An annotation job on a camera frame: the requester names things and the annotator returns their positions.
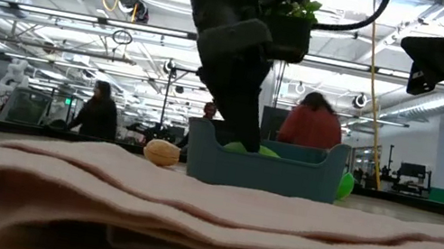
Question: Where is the green leafy plant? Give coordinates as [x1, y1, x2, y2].
[264, 0, 324, 26]

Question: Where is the tan toy potato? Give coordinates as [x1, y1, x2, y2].
[140, 136, 184, 171]

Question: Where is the teal plastic bin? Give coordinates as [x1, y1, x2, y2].
[179, 115, 353, 208]

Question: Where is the black monitor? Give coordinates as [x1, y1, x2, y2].
[257, 105, 292, 144]

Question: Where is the white robot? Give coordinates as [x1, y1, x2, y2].
[0, 55, 32, 101]

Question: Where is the person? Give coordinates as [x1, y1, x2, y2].
[276, 86, 350, 153]
[66, 75, 126, 142]
[201, 100, 220, 122]

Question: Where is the black equipment stand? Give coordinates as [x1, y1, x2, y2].
[390, 160, 436, 199]

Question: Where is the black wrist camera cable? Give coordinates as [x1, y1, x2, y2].
[310, 0, 392, 43]

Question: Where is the bright green toy produce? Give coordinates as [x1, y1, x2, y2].
[334, 171, 358, 203]

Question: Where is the folded pale pink cloth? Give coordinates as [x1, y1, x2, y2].
[0, 123, 444, 249]

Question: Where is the mesh office chair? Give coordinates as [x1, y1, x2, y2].
[0, 83, 55, 130]

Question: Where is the hanging cable reel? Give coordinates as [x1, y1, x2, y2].
[113, 0, 154, 25]

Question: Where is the yellow hanging cable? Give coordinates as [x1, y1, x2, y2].
[341, 13, 411, 191]

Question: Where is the pale green toy produce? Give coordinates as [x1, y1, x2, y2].
[222, 138, 282, 161]

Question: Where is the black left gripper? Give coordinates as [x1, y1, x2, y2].
[163, 0, 319, 160]

